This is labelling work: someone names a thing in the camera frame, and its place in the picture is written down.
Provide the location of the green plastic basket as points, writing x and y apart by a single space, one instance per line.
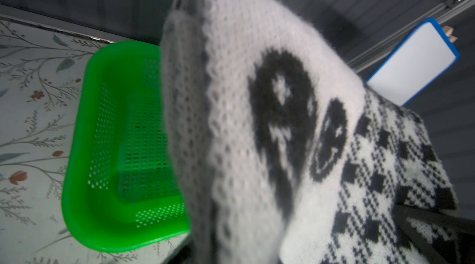
120 193

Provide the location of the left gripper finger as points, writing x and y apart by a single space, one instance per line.
441 238

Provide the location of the smiley face knitted scarf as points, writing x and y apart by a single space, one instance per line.
283 154

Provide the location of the white board blue frame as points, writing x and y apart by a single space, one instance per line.
423 56

